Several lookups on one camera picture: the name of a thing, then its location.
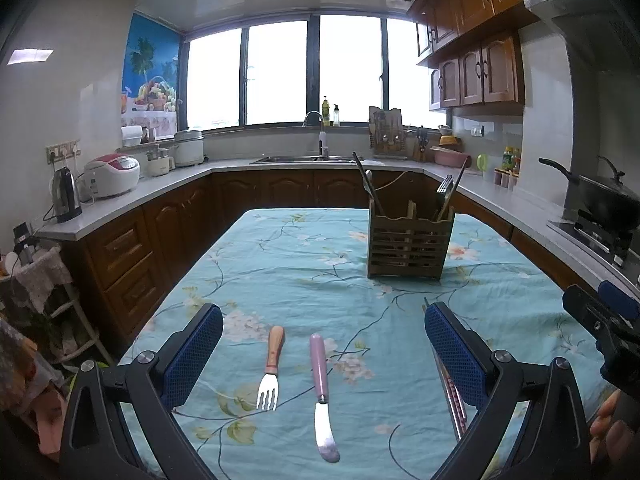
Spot stainless steel range hood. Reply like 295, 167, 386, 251
522, 0, 640, 68

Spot wooden base cabinets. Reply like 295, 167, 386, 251
62, 167, 516, 356

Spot grey kitchen countertop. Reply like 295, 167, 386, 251
32, 157, 640, 306

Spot wooden handled fork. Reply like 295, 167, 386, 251
256, 325, 287, 412

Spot seasoning bottle set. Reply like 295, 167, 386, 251
494, 146, 522, 190

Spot white rack with lace cloth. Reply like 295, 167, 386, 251
0, 247, 101, 361

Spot patterned cloth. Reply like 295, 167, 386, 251
0, 317, 68, 458

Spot small white kitchen appliance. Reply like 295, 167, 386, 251
146, 145, 176, 178

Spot stainless steel electric kettle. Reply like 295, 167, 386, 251
49, 166, 83, 224

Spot white electric cooker pot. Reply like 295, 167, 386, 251
173, 129, 206, 167

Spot kitchen window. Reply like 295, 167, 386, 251
182, 12, 451, 133

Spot silver metal fork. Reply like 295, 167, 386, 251
436, 175, 455, 222

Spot wooden utensil rack with cutlery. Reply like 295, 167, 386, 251
368, 106, 405, 157

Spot white and red rice cooker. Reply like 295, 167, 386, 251
82, 153, 141, 200

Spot black plug adapter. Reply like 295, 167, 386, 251
12, 222, 33, 256

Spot light blue floral tablecloth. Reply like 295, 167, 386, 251
117, 207, 618, 480

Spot chrome sink faucet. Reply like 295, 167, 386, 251
302, 110, 331, 158

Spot person's right hand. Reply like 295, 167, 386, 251
589, 389, 628, 467

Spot knife block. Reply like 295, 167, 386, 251
412, 127, 432, 162

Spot pink handled table knife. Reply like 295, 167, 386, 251
308, 332, 342, 463

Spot wall power outlet strip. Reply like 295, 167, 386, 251
46, 140, 82, 164

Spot pink striped utensil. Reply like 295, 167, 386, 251
422, 297, 469, 442

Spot wooden wall cabinets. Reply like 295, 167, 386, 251
407, 0, 576, 116

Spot pink plastic basin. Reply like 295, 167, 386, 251
431, 146, 471, 167

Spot ceiling light panel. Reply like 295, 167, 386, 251
7, 48, 53, 66

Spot stainless steel sink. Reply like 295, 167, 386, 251
249, 155, 351, 165

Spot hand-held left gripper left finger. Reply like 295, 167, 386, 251
59, 302, 225, 480

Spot tropical fruit wall poster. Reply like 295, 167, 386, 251
121, 14, 181, 128

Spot gas stove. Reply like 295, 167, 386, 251
547, 210, 640, 281

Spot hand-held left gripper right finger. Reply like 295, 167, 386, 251
424, 301, 593, 480

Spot wooden slatted utensil holder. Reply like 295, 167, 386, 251
367, 200, 457, 282

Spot black wok with lid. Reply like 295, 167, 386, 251
538, 155, 640, 221

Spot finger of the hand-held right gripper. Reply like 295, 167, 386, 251
598, 280, 640, 320
562, 284, 613, 356

